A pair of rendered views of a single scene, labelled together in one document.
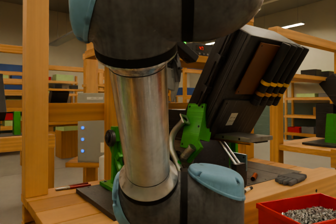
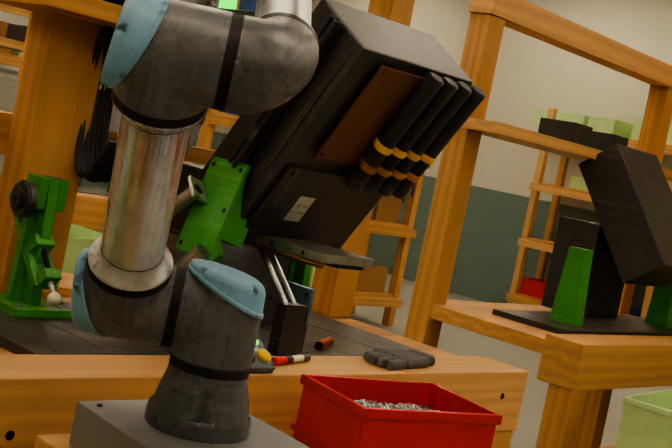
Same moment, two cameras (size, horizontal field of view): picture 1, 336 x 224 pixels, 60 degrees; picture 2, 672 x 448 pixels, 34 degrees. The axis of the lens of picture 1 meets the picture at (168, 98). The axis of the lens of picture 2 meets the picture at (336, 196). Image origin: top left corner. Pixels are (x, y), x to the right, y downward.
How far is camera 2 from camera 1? 0.95 m
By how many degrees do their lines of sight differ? 11
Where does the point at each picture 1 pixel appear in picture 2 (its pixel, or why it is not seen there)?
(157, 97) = (172, 159)
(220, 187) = (229, 291)
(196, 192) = (195, 294)
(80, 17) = (116, 70)
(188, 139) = (197, 234)
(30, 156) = not seen: outside the picture
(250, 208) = (292, 389)
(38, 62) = not seen: outside the picture
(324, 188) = (467, 393)
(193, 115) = (217, 185)
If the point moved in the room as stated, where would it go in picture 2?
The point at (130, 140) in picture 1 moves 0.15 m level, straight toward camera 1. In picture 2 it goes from (125, 204) to (140, 218)
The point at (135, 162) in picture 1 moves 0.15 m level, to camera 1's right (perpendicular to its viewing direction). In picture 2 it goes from (124, 234) to (238, 254)
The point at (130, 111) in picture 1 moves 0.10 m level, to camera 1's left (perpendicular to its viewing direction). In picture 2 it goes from (137, 169) to (55, 152)
